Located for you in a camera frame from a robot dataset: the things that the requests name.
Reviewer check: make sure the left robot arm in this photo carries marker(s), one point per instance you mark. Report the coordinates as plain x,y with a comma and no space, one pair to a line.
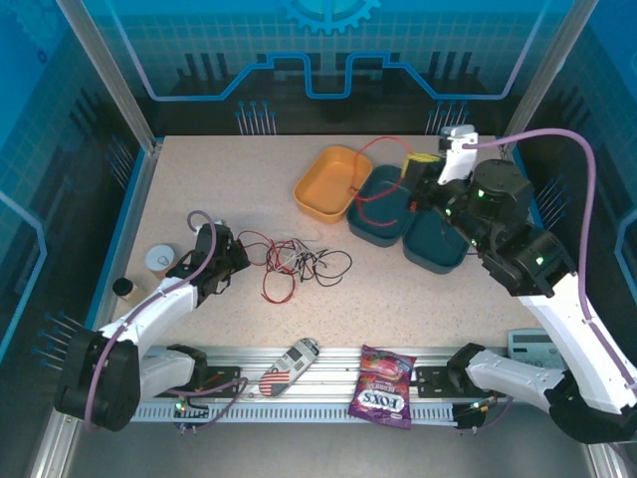
164,304

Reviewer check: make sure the orange plastic tray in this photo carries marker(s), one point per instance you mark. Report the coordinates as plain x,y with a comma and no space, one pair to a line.
328,184

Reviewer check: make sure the flag pattern pouch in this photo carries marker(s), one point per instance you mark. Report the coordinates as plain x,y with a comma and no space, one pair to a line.
286,371

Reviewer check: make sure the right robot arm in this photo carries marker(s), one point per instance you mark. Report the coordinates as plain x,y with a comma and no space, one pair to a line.
572,323

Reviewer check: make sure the grey calculator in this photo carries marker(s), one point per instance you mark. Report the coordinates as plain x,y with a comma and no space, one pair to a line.
527,343

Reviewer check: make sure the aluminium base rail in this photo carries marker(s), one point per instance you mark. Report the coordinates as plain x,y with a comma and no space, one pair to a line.
338,363

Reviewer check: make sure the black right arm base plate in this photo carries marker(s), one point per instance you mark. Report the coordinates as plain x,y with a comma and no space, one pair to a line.
433,381

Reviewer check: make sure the teal plastic tray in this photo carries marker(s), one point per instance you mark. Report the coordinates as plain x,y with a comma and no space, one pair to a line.
383,206
430,249

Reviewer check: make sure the aluminium frame post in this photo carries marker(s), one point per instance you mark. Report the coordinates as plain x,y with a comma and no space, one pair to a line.
538,74
112,74

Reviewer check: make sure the purple candy bag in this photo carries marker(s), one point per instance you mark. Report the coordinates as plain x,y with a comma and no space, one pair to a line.
380,393

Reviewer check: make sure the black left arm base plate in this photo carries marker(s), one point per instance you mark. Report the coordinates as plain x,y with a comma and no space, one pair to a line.
219,373

